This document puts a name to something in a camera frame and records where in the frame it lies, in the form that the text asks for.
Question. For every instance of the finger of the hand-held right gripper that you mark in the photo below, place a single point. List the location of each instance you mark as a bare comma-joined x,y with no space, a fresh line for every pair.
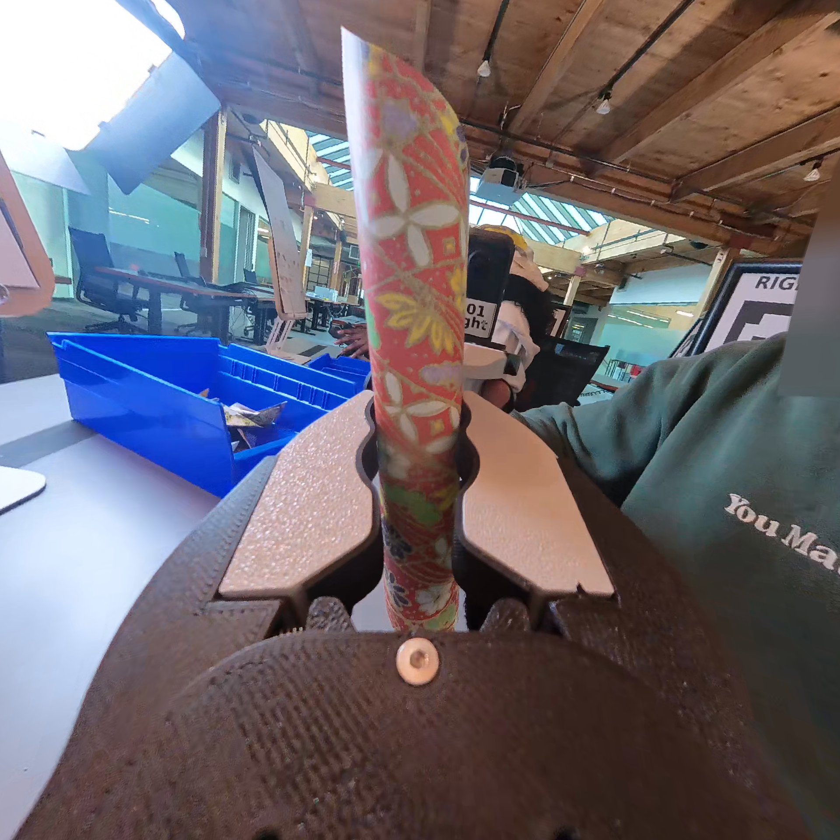
483,362

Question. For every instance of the black white marker sign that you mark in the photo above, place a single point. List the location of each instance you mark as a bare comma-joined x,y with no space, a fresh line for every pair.
748,309

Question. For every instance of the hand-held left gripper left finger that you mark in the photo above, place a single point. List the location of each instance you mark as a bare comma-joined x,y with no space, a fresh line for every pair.
309,512

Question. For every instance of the dark office desk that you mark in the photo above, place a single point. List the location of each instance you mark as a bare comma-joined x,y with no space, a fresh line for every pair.
171,282

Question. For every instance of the white stand plate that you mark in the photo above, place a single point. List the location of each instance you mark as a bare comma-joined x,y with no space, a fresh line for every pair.
24,250

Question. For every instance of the blue plastic bin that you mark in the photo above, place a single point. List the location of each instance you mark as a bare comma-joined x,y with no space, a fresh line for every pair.
145,407

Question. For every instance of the person's right hand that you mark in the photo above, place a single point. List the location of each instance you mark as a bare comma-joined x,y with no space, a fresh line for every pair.
352,341

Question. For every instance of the person's right forearm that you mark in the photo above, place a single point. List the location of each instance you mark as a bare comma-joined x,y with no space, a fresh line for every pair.
591,433

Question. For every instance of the softbox light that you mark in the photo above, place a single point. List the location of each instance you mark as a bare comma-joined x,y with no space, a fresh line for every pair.
151,125

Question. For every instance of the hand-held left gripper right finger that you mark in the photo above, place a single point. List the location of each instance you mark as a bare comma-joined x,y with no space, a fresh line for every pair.
532,512

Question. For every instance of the dark green cloth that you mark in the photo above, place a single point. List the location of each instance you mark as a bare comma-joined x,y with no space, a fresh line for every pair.
748,617

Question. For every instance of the green backed red floral paper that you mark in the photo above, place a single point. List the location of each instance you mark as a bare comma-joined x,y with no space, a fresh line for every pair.
414,263

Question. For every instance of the black office chair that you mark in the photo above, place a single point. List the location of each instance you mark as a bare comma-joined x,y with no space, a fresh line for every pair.
105,276

